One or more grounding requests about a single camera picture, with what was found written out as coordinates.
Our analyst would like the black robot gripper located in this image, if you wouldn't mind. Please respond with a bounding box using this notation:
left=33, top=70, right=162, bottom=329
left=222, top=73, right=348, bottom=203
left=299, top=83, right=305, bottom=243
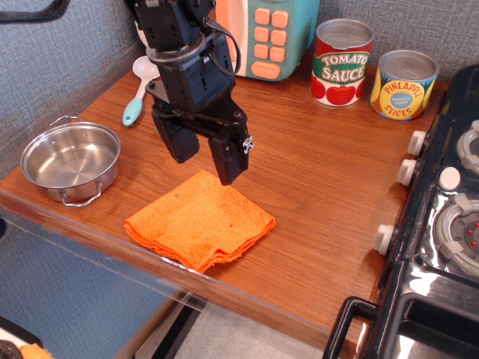
left=147, top=31, right=254, bottom=185

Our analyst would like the orange cloth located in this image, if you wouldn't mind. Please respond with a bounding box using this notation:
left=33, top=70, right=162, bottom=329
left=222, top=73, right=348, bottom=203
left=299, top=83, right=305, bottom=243
left=123, top=171, right=276, bottom=273

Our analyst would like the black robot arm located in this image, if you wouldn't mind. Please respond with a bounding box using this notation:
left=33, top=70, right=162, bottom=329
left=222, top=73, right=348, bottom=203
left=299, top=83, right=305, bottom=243
left=126, top=1, right=254, bottom=185

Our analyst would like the toy microwave teal and cream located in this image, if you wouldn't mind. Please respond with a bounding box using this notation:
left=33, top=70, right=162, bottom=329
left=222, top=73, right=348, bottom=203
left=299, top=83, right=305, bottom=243
left=132, top=0, right=321, bottom=82

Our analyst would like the stainless steel pot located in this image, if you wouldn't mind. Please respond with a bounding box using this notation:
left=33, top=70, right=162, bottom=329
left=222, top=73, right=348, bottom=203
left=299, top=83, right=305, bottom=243
left=20, top=116, right=120, bottom=207

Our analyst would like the tomato sauce can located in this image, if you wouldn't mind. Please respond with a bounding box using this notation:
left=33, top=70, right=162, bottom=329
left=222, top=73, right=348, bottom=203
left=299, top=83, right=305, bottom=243
left=310, top=18, right=374, bottom=107

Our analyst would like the white stove knob lower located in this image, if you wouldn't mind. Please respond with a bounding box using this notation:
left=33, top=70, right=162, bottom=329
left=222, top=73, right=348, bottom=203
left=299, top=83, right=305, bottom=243
left=373, top=224, right=394, bottom=256

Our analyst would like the white stove knob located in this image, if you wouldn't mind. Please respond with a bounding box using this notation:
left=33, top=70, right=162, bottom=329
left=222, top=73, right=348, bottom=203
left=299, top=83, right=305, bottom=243
left=408, top=131, right=427, bottom=157
left=373, top=224, right=394, bottom=256
left=397, top=159, right=417, bottom=187

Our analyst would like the white stove knob middle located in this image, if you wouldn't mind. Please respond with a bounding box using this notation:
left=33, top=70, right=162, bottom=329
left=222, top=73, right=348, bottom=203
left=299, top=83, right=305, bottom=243
left=397, top=159, right=417, bottom=187

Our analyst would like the white stove knob upper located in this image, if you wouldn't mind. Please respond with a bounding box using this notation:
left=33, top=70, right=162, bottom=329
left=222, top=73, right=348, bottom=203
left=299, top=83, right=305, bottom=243
left=408, top=131, right=427, bottom=157

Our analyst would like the pineapple slices can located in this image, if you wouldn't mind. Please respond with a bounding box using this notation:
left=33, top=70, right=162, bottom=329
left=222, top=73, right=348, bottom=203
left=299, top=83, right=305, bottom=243
left=370, top=49, right=439, bottom=120

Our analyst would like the white round stove button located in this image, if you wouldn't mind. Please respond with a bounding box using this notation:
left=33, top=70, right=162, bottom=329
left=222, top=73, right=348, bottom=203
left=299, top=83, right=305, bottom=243
left=438, top=167, right=461, bottom=191

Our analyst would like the grey stove burner upper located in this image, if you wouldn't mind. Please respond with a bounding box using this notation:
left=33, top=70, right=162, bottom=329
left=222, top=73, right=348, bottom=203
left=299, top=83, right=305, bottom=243
left=457, top=120, right=478, bottom=174

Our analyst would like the grey stove burner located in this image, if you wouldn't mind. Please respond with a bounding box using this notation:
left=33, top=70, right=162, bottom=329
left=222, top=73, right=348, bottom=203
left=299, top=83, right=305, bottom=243
left=457, top=120, right=478, bottom=174
left=434, top=194, right=478, bottom=277

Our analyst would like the grey stove burner lower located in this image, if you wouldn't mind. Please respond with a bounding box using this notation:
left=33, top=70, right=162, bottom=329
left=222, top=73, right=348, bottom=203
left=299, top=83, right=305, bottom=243
left=434, top=194, right=478, bottom=277

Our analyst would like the orange object bottom left corner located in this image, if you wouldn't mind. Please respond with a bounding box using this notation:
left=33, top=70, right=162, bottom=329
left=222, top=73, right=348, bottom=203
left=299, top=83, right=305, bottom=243
left=19, top=343, right=53, bottom=359

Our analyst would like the black toy stove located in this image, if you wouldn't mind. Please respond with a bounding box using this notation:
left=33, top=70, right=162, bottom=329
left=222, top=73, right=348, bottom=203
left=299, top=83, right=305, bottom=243
left=322, top=64, right=479, bottom=359

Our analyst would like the white spoon teal handle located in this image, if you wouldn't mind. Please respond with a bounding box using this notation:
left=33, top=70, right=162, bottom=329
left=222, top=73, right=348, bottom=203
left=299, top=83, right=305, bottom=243
left=122, top=55, right=160, bottom=126

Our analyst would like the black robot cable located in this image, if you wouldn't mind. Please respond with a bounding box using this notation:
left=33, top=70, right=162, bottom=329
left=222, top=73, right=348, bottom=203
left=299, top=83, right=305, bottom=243
left=0, top=0, right=71, bottom=24

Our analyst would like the black oven door handle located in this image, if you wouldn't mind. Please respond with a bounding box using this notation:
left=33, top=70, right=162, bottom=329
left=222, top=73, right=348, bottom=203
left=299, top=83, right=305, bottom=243
left=323, top=296, right=379, bottom=359

